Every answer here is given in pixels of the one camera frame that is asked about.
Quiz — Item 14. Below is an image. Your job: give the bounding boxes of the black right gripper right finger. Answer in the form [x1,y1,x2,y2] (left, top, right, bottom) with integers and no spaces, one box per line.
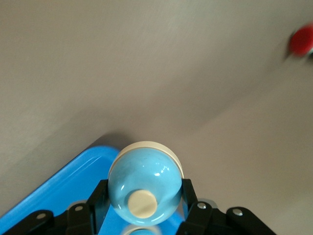
[176,179,277,235]

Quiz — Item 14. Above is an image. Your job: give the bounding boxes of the blue plastic tray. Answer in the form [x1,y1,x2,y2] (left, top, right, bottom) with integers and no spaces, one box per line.
[0,146,185,235]

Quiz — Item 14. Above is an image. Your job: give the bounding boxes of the brown table mat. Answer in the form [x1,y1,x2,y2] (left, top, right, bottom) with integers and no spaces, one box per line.
[0,0,313,235]

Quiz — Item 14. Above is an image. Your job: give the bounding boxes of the blue desk bell cream base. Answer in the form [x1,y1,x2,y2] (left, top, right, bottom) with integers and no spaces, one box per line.
[108,141,184,226]

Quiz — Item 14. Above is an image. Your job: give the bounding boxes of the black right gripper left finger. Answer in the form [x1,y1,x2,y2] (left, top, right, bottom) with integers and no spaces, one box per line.
[0,179,112,235]

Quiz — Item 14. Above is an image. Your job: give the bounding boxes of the red push button black body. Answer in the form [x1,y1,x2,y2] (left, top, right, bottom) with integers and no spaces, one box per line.
[285,21,313,60]

